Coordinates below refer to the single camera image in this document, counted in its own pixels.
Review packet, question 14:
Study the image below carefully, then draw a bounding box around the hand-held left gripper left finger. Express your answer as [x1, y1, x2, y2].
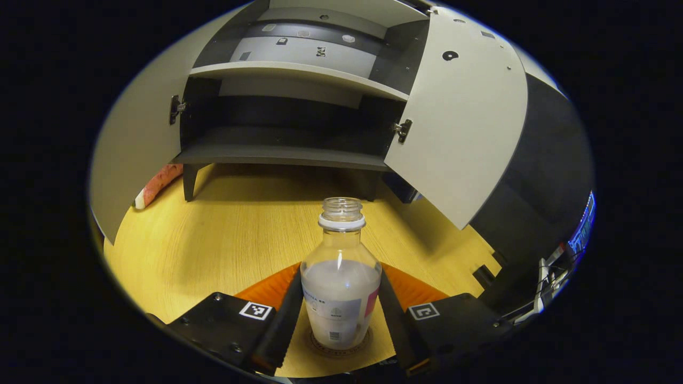
[168, 263, 305, 377]

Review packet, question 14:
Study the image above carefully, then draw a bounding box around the white and grey cabinet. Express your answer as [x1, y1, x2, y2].
[173, 0, 434, 202]

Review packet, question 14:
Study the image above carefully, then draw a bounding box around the orange red soft object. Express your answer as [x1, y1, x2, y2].
[134, 163, 184, 210]

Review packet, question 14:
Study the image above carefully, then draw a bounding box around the dark blue box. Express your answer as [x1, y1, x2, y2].
[381, 171, 423, 205]

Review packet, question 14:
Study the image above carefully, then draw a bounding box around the clear glass bottle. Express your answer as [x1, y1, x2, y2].
[300, 197, 383, 351]

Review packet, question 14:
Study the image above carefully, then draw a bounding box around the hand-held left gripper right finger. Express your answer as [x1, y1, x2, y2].
[379, 262, 513, 377]

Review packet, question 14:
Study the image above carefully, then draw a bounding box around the white cabinet door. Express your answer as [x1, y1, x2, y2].
[384, 6, 529, 230]
[89, 3, 257, 246]

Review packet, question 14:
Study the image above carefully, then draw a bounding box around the round dark coaster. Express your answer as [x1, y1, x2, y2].
[306, 325, 374, 359]

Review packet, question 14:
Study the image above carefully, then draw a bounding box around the black backdrop cloth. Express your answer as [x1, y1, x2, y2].
[468, 74, 596, 316]

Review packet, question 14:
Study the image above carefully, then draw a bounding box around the white cabinet shelf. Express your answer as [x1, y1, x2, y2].
[189, 61, 410, 102]

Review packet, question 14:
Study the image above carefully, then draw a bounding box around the white cable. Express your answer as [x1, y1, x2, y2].
[511, 255, 573, 322]

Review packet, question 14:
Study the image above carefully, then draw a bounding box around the metal door hinge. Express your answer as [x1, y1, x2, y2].
[393, 119, 414, 144]
[169, 95, 187, 126]

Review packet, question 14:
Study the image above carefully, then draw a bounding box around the blue lit screen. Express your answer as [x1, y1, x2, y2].
[567, 191, 596, 258]

